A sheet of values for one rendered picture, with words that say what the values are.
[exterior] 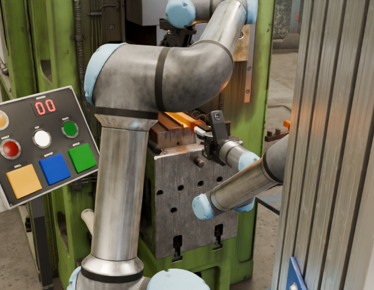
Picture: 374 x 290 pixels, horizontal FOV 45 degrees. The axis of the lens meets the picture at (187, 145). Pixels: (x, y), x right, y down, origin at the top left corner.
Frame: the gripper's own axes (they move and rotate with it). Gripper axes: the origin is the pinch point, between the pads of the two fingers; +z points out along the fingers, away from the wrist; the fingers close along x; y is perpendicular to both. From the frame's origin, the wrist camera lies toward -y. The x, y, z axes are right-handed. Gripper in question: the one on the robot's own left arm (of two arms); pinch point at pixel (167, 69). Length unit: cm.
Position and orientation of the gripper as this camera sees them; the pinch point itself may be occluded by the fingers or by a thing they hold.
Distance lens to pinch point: 144.9
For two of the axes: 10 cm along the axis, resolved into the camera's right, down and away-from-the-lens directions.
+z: -2.2, 6.5, 7.2
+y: 3.9, 7.4, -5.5
